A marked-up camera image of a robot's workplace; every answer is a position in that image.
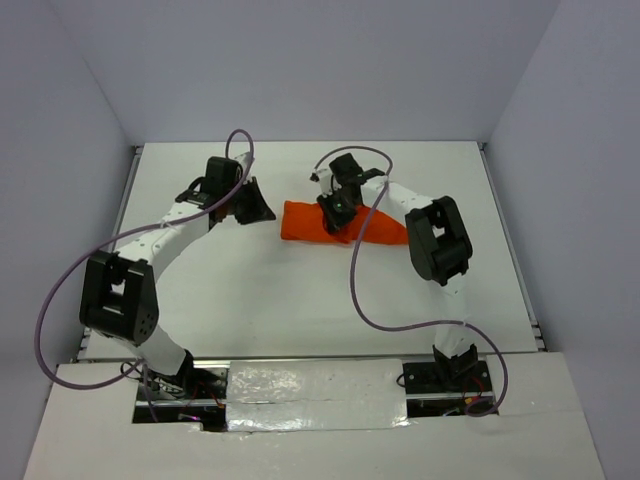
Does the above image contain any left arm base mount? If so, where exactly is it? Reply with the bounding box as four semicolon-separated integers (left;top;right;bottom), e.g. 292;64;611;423
119;362;229;432

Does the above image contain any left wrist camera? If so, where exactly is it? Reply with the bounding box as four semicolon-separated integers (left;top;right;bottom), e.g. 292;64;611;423
234;151;254;174

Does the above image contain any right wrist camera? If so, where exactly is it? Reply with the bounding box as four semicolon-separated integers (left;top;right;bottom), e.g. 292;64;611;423
310;168;334;197

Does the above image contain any orange t-shirt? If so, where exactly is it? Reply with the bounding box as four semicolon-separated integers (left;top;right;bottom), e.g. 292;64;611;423
280;200;408;246

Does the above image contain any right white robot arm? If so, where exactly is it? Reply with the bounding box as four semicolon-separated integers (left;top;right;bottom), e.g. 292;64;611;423
310;153;478;391

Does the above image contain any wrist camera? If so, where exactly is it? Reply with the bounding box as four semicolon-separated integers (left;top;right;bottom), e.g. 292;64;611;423
234;151;254;174
310;168;334;197

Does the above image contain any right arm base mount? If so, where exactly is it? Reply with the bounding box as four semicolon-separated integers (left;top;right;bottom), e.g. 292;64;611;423
396;345;502;418

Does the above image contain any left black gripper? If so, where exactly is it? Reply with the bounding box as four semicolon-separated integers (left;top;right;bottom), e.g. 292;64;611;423
223;177;275;226

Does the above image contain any silver foil tape panel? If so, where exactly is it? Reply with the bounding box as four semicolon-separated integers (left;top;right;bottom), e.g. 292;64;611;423
225;359;409;433

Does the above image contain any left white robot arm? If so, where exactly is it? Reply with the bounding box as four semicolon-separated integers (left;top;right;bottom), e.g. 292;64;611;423
79;153;276;399

